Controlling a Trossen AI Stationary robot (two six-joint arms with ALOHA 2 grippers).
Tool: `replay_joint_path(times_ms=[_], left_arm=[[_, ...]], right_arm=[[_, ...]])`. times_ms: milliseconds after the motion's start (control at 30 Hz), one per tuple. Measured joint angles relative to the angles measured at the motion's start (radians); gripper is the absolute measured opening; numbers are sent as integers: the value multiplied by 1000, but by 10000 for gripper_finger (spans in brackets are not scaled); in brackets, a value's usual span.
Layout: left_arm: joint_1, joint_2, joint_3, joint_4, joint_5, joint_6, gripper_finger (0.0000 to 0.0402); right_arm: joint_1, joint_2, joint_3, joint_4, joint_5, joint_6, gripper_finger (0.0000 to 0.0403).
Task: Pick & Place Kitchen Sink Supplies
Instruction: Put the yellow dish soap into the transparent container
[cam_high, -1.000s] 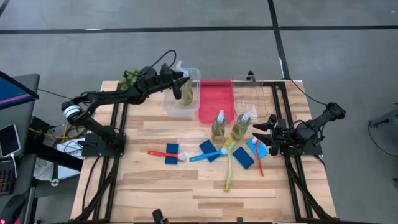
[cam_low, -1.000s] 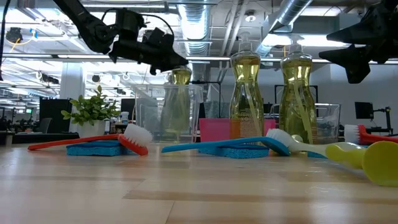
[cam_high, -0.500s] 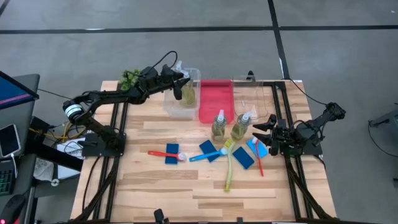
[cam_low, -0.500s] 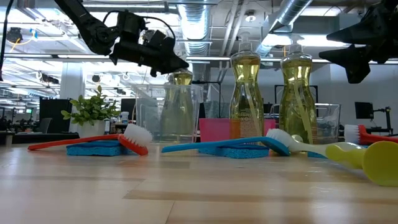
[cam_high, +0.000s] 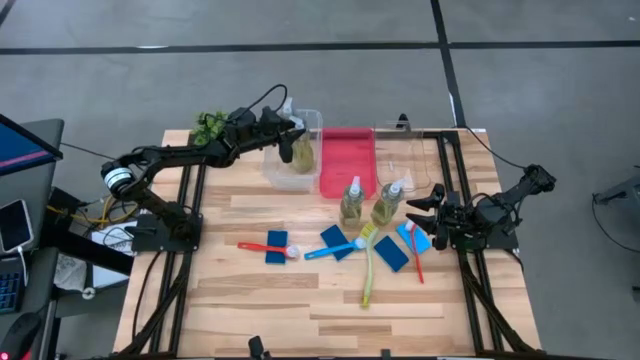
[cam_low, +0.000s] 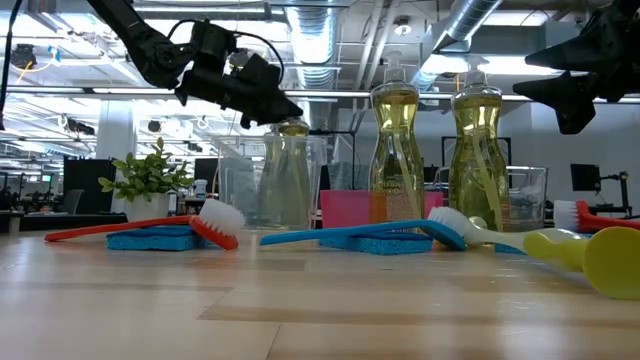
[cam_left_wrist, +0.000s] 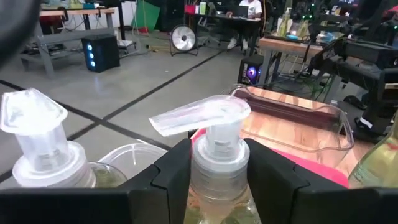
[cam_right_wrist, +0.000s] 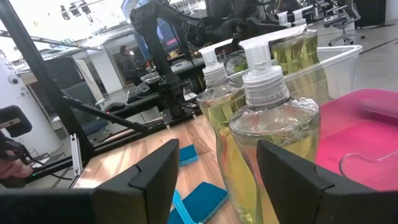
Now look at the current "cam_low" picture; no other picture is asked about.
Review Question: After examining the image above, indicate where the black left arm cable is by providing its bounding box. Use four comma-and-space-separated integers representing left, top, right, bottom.
0, 0, 24, 132

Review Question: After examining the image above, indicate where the green potted plant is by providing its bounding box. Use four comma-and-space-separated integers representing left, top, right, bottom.
97, 136, 196, 224

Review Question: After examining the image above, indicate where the black aluminium table frame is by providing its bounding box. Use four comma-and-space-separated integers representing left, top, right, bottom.
19, 213, 129, 233

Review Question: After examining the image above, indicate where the dark blue sponge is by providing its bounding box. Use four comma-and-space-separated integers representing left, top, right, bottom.
493, 242, 527, 256
318, 230, 435, 257
105, 224, 214, 253

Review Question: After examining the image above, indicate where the tall clear plastic bin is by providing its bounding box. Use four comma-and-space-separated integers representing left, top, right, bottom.
212, 133, 330, 233

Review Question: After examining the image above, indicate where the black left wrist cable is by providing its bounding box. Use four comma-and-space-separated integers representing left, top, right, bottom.
166, 18, 286, 85

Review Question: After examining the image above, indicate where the blue dish brush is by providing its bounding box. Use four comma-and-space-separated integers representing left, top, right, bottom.
258, 206, 474, 253

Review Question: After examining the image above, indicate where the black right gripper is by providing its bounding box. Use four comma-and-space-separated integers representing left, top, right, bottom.
511, 0, 640, 136

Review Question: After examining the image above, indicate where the dark office partition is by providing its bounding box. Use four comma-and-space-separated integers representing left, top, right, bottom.
63, 158, 118, 215

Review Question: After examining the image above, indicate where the red plastic tray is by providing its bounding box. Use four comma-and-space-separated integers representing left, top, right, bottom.
319, 188, 445, 230

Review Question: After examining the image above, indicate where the red dish brush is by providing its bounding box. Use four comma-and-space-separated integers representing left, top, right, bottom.
553, 199, 640, 234
43, 198, 247, 252

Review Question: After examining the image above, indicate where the small black monitor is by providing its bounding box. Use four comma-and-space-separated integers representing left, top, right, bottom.
570, 163, 603, 193

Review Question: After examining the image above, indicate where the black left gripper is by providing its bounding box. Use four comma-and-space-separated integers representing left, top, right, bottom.
173, 51, 305, 131

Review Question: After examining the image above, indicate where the yellow-green dish brush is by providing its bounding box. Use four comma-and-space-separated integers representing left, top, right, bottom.
467, 214, 640, 302

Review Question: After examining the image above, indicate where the clear bin with handles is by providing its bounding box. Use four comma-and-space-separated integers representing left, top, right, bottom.
430, 164, 550, 233

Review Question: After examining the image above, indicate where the grey office chair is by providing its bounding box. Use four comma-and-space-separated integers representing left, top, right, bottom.
54, 188, 85, 215

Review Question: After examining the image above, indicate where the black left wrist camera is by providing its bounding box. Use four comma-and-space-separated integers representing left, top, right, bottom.
192, 19, 237, 69

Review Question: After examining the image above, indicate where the black monitor stand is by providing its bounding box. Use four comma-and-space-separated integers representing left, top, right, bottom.
598, 170, 634, 217

